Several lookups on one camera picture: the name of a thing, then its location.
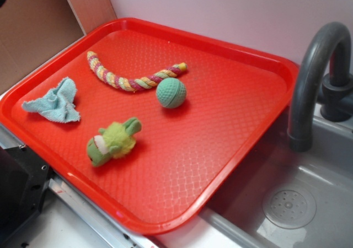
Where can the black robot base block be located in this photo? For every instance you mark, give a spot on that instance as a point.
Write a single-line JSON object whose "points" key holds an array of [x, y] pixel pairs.
{"points": [[24, 181]]}

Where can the green dimpled rubber ball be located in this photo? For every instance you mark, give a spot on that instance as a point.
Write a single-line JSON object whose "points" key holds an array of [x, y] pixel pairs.
{"points": [[171, 93]]}

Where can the red plastic tray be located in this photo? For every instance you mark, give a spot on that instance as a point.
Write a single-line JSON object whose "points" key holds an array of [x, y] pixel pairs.
{"points": [[182, 155]]}

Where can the green plush toy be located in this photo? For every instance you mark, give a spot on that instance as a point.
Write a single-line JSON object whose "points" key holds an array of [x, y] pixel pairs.
{"points": [[113, 142]]}

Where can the light blue crumpled cloth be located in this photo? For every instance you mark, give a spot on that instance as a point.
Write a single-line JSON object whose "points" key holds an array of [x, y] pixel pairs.
{"points": [[57, 105]]}

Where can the grey plastic toy sink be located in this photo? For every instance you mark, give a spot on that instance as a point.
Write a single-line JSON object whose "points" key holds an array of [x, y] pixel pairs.
{"points": [[325, 171]]}

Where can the round sink drain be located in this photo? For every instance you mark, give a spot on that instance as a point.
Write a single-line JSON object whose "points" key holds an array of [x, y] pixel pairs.
{"points": [[289, 206]]}

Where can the grey curved toy faucet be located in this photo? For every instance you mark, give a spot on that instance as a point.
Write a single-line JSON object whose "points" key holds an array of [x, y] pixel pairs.
{"points": [[324, 78]]}

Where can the brown cardboard panel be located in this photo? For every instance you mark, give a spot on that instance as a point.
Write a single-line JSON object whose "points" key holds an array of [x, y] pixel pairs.
{"points": [[33, 31]]}

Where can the multicolour braided rope toy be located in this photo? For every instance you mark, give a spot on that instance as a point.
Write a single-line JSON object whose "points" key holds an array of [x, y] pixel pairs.
{"points": [[132, 85]]}

